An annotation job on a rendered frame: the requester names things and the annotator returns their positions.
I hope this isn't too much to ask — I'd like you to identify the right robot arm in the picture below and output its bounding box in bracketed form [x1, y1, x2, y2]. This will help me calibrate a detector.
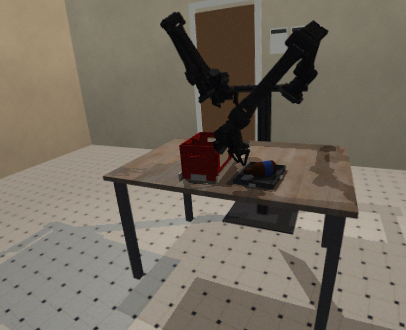
[160, 12, 230, 99]

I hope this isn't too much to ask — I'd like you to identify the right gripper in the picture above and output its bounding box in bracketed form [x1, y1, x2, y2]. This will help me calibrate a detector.
[212, 89, 239, 108]

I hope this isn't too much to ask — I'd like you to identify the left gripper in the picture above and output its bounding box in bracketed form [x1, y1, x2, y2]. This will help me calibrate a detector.
[227, 133, 250, 166]

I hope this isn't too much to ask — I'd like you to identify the red crate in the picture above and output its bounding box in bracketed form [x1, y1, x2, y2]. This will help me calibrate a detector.
[179, 132, 231, 181]

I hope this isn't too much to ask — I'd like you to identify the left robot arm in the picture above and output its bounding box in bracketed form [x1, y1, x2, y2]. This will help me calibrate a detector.
[212, 20, 328, 154]

